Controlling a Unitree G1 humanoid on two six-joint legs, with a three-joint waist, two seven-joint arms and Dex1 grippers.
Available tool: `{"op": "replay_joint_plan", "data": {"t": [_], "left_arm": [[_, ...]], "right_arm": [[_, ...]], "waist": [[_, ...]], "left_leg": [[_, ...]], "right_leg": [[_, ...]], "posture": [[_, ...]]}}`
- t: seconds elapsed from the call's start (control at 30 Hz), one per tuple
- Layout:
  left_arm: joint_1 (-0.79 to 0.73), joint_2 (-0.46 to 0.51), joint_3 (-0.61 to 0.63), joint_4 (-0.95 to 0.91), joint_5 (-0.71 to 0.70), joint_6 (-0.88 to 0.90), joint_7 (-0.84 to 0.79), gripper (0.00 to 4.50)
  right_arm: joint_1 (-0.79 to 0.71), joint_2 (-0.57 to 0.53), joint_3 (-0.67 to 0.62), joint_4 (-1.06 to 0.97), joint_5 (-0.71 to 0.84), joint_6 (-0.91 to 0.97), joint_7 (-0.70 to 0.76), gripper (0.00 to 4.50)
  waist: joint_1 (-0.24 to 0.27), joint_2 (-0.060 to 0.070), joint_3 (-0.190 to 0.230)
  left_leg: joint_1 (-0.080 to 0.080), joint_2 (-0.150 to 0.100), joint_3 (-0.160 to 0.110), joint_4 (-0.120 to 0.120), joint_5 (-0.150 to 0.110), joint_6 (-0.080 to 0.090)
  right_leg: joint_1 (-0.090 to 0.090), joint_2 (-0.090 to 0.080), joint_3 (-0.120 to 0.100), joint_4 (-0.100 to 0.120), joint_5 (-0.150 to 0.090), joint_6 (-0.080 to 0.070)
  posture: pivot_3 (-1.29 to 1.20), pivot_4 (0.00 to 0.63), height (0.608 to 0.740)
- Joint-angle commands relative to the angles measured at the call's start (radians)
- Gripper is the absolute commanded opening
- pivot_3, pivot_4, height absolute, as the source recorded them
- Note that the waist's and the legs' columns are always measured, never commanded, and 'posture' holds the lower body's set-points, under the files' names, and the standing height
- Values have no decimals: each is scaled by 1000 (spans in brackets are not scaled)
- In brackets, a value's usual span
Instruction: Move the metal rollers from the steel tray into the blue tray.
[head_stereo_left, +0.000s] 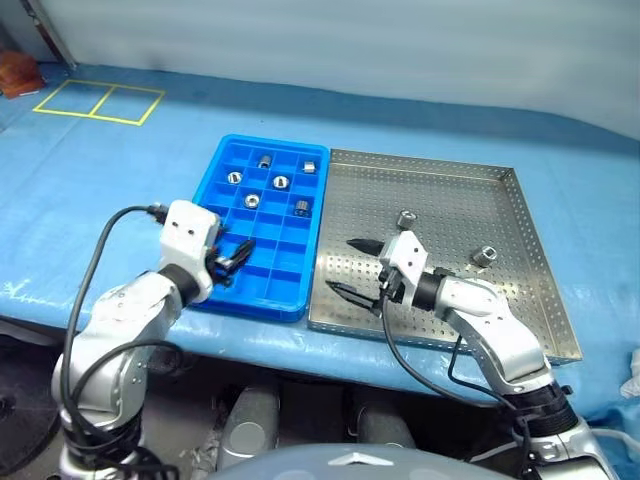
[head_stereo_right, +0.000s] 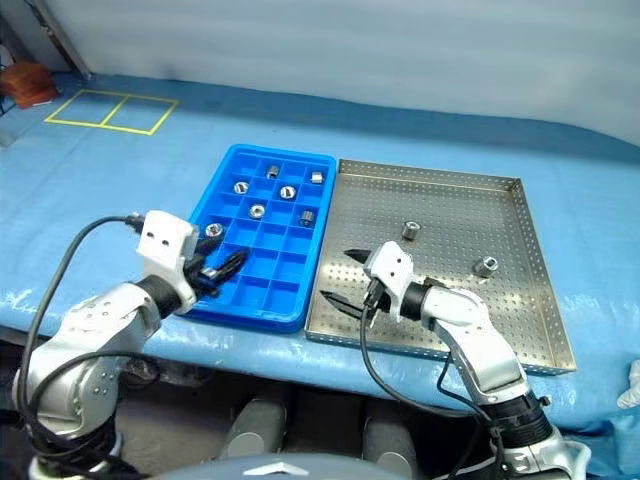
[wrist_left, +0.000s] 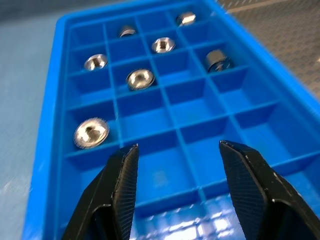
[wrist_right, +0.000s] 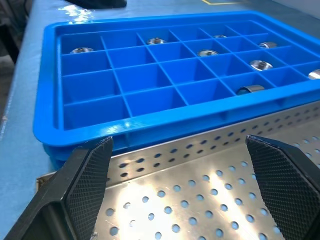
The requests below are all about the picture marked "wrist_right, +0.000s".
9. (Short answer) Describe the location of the perforated steel tray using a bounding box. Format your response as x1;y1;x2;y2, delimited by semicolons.
35;99;320;240

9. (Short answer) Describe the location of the dark background object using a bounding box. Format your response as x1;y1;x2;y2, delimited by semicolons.
0;0;32;67

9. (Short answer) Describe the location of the blue compartment tray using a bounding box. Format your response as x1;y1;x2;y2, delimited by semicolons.
33;10;320;171

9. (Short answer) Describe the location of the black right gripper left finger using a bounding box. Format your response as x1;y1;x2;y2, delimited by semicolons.
4;135;114;240

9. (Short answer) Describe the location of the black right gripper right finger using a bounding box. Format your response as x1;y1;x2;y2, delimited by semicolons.
245;134;320;240

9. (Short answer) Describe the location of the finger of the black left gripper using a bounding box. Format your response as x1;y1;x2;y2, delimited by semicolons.
66;0;128;9

